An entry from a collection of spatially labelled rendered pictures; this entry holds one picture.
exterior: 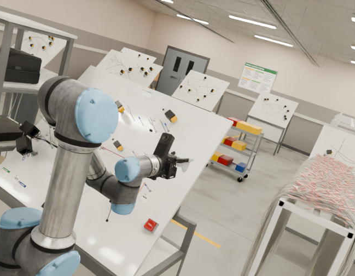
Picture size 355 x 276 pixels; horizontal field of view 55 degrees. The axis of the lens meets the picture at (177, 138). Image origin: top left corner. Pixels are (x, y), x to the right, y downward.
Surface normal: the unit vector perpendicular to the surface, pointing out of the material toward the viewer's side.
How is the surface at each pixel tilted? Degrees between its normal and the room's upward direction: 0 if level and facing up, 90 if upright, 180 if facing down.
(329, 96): 90
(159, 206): 53
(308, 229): 90
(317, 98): 90
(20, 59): 90
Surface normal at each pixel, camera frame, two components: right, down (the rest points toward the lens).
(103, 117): 0.82, 0.25
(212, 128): -0.22, -0.52
